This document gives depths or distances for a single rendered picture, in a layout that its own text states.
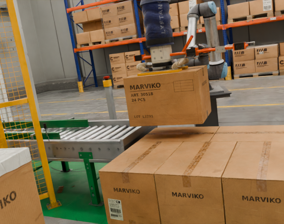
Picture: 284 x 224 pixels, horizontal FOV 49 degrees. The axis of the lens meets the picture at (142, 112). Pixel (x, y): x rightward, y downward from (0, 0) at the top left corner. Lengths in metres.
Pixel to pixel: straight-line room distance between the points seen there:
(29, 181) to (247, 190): 1.13
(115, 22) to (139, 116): 8.47
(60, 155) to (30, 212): 1.79
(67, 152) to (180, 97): 1.12
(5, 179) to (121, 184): 1.13
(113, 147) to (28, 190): 1.50
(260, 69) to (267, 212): 7.85
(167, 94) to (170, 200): 0.83
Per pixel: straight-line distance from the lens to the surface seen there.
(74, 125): 3.41
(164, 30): 2.43
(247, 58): 9.48
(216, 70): 3.14
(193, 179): 1.82
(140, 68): 2.47
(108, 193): 2.12
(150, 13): 2.45
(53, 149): 2.90
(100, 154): 2.61
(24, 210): 1.09
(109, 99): 3.39
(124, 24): 10.63
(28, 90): 2.77
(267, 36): 10.77
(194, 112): 2.34
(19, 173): 1.06
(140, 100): 2.44
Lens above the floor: 1.28
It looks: 12 degrees down
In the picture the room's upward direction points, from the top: 8 degrees counter-clockwise
